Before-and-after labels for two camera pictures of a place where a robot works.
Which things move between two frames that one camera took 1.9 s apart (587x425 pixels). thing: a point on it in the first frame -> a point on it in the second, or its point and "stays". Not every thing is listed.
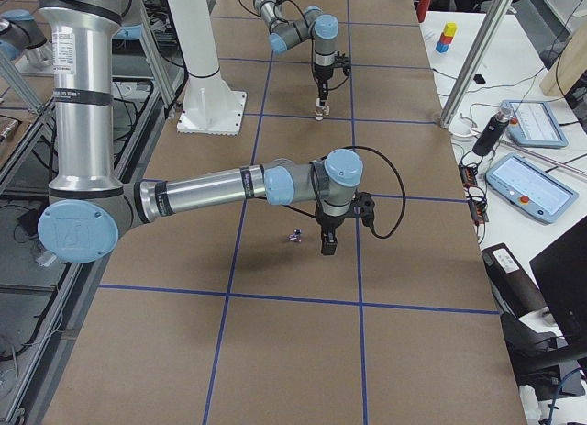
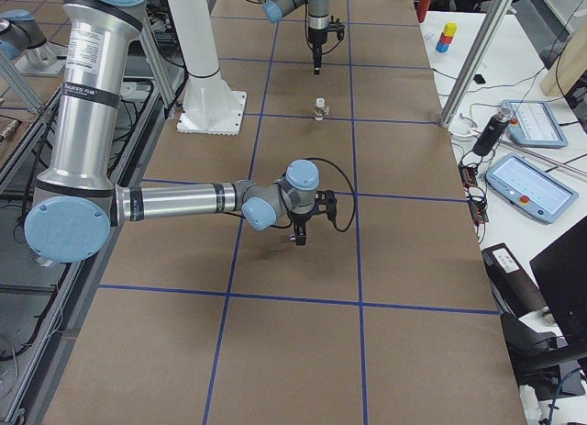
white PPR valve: (322, 109) stays
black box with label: (512, 285) stays
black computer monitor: (560, 272) stays
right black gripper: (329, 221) -> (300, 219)
